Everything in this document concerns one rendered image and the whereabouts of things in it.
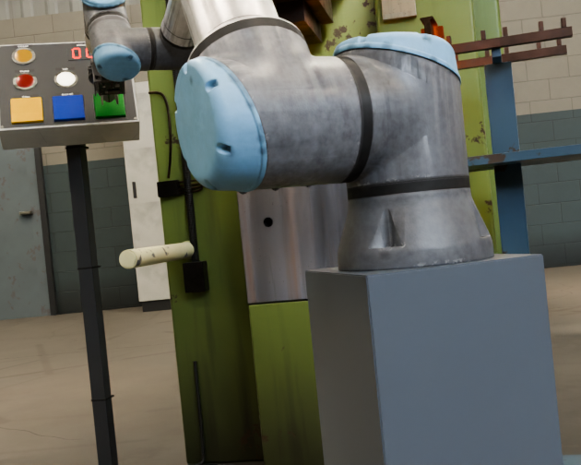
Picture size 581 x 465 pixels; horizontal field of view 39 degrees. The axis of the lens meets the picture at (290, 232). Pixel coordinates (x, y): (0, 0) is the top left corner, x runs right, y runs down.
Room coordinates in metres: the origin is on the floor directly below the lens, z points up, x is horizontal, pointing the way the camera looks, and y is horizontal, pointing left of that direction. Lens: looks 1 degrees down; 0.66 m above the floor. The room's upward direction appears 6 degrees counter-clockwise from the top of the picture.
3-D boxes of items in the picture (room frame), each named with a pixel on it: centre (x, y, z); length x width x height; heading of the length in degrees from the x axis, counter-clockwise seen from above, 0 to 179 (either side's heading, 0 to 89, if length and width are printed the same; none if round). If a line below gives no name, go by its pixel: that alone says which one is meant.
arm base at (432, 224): (1.01, -0.15, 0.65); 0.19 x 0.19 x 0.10
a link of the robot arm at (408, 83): (1.00, -0.14, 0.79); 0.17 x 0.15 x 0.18; 112
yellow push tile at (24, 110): (2.02, 0.62, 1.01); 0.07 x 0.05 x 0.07; 104
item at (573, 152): (1.87, -0.51, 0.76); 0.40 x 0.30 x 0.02; 74
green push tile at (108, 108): (2.07, 0.42, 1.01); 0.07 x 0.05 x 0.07; 104
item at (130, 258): (2.12, 0.34, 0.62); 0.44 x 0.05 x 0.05; 169
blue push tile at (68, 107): (2.04, 0.52, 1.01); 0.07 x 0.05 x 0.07; 104
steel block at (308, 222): (2.34, -0.11, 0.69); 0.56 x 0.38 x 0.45; 169
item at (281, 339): (2.34, -0.11, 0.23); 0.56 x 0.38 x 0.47; 169
